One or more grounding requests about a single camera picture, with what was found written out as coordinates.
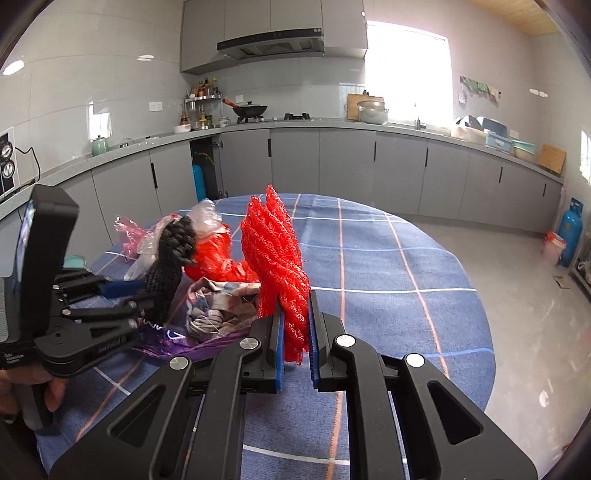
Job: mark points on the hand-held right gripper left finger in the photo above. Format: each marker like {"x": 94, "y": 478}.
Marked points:
{"x": 279, "y": 364}

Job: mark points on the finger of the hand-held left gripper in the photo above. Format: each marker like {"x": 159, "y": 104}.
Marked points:
{"x": 117, "y": 288}
{"x": 115, "y": 311}

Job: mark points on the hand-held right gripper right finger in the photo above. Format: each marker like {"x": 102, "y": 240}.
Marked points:
{"x": 315, "y": 364}

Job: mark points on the teal cartoon print bin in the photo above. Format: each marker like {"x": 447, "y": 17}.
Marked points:
{"x": 74, "y": 263}

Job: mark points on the black foam net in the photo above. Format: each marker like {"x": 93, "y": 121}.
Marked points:
{"x": 161, "y": 277}

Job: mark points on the pink plastic wrapper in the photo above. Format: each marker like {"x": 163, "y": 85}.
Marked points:
{"x": 131, "y": 235}

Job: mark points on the red plastic bag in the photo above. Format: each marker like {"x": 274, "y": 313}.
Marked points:
{"x": 217, "y": 258}

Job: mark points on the red foam net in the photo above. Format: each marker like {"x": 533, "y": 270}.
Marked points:
{"x": 272, "y": 258}

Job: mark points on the person's left hand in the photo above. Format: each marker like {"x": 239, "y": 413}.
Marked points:
{"x": 55, "y": 394}

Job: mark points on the purple snack wrapper pile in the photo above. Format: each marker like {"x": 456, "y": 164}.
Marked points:
{"x": 217, "y": 314}

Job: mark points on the white microwave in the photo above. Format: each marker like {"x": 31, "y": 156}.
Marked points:
{"x": 7, "y": 166}

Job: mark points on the blue plaid tablecloth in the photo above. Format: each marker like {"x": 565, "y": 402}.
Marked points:
{"x": 392, "y": 300}

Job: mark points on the clear plastic bag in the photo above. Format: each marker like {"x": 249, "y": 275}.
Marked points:
{"x": 207, "y": 217}

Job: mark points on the blue gas cylinder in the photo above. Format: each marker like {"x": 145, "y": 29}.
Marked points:
{"x": 199, "y": 184}
{"x": 570, "y": 230}

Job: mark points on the white bowl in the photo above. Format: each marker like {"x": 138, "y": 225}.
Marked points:
{"x": 182, "y": 128}

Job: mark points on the metal spice rack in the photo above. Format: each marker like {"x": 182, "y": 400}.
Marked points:
{"x": 203, "y": 113}

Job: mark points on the grey base cabinets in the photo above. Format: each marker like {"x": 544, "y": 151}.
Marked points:
{"x": 351, "y": 157}

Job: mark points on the group of condiment bottles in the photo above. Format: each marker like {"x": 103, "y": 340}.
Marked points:
{"x": 207, "y": 87}

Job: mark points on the black wok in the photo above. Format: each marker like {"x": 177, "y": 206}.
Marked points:
{"x": 249, "y": 110}

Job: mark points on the gas stove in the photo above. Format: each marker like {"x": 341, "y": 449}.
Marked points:
{"x": 295, "y": 117}

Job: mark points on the metal basin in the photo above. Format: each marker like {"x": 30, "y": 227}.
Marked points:
{"x": 373, "y": 114}

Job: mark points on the metal faucet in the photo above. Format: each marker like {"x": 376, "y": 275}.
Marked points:
{"x": 420, "y": 123}

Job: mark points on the wooden cutting board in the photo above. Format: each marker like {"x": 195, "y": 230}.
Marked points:
{"x": 353, "y": 104}

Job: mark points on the plastic jug with red lid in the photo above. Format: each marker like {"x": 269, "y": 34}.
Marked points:
{"x": 554, "y": 249}

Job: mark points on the white dish basket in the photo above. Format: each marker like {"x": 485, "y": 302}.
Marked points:
{"x": 467, "y": 133}

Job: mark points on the black range hood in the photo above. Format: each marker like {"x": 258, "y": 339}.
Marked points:
{"x": 272, "y": 44}

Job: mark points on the blue-grey plastic container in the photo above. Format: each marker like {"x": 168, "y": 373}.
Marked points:
{"x": 497, "y": 138}

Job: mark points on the teal plastic basin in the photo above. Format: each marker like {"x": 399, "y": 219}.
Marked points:
{"x": 524, "y": 151}

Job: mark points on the bright window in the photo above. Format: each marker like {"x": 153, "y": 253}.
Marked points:
{"x": 406, "y": 78}

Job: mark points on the light wooden board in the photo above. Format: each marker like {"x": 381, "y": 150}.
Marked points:
{"x": 552, "y": 159}

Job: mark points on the hanging cloths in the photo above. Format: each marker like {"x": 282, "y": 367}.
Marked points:
{"x": 480, "y": 87}

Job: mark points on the grey wall cabinets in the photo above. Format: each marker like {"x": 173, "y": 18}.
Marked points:
{"x": 258, "y": 23}

